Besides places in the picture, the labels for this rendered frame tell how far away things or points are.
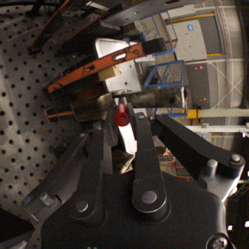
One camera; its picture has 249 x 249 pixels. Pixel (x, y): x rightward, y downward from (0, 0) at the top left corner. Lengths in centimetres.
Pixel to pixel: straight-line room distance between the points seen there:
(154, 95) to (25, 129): 48
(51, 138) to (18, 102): 21
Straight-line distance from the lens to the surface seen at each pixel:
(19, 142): 56
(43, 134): 58
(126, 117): 18
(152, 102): 26
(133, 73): 53
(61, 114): 46
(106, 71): 33
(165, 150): 75
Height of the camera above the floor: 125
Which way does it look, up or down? 35 degrees down
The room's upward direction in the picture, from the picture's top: 90 degrees clockwise
